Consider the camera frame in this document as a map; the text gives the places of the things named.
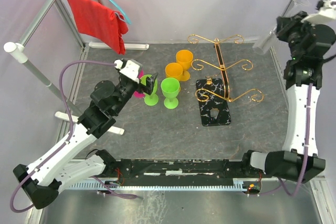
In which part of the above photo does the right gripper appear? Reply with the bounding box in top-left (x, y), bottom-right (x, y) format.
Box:
top-left (276, 11), bottom-right (320, 60)

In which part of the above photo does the clear champagne flute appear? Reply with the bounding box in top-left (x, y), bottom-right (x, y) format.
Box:
top-left (253, 0), bottom-right (311, 55)

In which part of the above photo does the orange plastic goblet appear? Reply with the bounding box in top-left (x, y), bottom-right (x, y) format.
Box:
top-left (165, 62), bottom-right (183, 81)
top-left (176, 49), bottom-right (193, 81)

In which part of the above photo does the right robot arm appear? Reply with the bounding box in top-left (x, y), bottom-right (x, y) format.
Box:
top-left (240, 10), bottom-right (335, 183)

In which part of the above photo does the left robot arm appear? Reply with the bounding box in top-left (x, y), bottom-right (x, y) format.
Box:
top-left (13, 73), bottom-right (157, 209)

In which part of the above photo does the pink plastic goblet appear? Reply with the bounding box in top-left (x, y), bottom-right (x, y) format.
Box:
top-left (133, 69), bottom-right (145, 99)

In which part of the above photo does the green plastic goblet left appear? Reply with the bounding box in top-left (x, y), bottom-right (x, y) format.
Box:
top-left (140, 74), bottom-right (159, 106)

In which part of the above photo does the green plastic goblet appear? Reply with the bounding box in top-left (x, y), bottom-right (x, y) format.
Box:
top-left (140, 74), bottom-right (159, 106)
top-left (161, 77), bottom-right (180, 109)

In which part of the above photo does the green plastic goblet right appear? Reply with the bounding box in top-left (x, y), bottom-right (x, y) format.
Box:
top-left (161, 77), bottom-right (180, 109)

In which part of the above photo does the orange plastic goblet front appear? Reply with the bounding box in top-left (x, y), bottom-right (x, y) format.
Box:
top-left (165, 62), bottom-right (183, 81)

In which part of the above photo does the white stand foot front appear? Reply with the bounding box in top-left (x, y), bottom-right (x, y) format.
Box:
top-left (55, 111), bottom-right (124, 135)

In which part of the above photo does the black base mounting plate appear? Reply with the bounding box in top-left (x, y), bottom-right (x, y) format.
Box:
top-left (99, 159), bottom-right (262, 186)

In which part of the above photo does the red cloth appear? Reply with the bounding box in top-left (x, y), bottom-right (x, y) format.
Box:
top-left (67, 0), bottom-right (128, 55)

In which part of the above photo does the grey clothes stand pole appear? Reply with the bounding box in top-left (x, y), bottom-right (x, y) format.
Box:
top-left (4, 0), bottom-right (80, 114)

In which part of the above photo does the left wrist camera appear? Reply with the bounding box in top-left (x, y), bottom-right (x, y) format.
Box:
top-left (114, 59), bottom-right (143, 83)

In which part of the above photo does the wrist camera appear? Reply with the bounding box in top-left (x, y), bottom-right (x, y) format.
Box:
top-left (301, 0), bottom-right (335, 25)
top-left (114, 59), bottom-right (143, 83)

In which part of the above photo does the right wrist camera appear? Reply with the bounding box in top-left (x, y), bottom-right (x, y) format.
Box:
top-left (301, 0), bottom-right (335, 25)

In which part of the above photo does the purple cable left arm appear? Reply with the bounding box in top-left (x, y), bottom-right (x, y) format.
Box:
top-left (9, 60), bottom-right (139, 213)

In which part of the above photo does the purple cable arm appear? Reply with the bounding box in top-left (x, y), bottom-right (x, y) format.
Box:
top-left (258, 83), bottom-right (314, 197)
top-left (9, 60), bottom-right (139, 213)

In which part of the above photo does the white cable duct strip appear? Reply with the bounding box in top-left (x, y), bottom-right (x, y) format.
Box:
top-left (69, 179), bottom-right (261, 192)

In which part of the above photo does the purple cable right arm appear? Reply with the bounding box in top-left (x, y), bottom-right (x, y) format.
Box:
top-left (258, 83), bottom-right (314, 197)

